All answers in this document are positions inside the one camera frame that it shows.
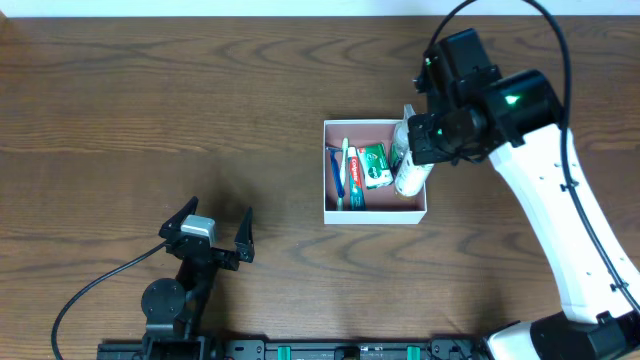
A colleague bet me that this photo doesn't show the green white toothbrush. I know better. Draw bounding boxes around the green white toothbrush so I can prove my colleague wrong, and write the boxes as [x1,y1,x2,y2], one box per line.
[337,137,349,211]

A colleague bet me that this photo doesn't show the Colgate toothpaste tube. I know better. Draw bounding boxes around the Colgate toothpaste tube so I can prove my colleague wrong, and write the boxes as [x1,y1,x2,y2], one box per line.
[347,146,366,211]

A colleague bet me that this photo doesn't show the white cardboard box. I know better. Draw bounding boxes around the white cardboard box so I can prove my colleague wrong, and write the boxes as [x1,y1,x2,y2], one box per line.
[322,119,428,225]

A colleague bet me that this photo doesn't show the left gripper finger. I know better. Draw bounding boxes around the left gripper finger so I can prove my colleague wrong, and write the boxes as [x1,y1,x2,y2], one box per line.
[234,207,255,263]
[158,196,199,240]

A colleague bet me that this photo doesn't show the white floral lotion tube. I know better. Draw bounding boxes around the white floral lotion tube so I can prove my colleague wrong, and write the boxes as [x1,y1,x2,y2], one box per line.
[394,151,434,199]

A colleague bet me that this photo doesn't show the black mounting rail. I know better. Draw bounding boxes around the black mounting rail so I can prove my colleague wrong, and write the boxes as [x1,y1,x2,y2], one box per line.
[96,338,490,360]

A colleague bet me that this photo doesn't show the green soap bar packet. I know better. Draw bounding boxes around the green soap bar packet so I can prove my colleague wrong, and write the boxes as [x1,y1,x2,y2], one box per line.
[357,143,393,189]

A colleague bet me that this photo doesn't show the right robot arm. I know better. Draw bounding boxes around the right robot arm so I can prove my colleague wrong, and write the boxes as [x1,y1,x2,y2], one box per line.
[409,66,639,359]

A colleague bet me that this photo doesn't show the clear pump soap bottle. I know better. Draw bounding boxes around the clear pump soap bottle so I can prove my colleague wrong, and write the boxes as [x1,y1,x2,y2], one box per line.
[390,104,415,176]

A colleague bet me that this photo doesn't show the blue disposable razor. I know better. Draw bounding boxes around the blue disposable razor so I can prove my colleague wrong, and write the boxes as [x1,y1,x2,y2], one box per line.
[325,146,346,198]

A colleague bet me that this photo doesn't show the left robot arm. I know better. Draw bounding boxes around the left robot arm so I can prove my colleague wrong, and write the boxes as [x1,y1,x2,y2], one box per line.
[141,197,255,360]

